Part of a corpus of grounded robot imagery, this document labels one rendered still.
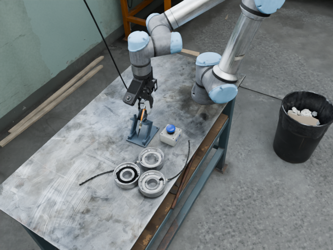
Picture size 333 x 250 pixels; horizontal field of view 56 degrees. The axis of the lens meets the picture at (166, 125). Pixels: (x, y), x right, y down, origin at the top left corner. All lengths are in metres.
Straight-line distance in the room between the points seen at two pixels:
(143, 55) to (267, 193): 1.42
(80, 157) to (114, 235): 0.39
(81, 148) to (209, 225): 1.01
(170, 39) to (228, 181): 1.32
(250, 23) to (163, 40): 0.32
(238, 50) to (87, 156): 0.75
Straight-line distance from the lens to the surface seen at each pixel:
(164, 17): 1.26
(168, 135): 1.34
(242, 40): 1.25
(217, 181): 2.22
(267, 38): 3.67
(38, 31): 2.83
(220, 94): 1.34
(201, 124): 1.45
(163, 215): 1.46
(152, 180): 1.24
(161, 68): 1.77
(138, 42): 1.11
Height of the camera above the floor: 1.85
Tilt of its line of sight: 47 degrees down
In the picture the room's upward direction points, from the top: 3 degrees counter-clockwise
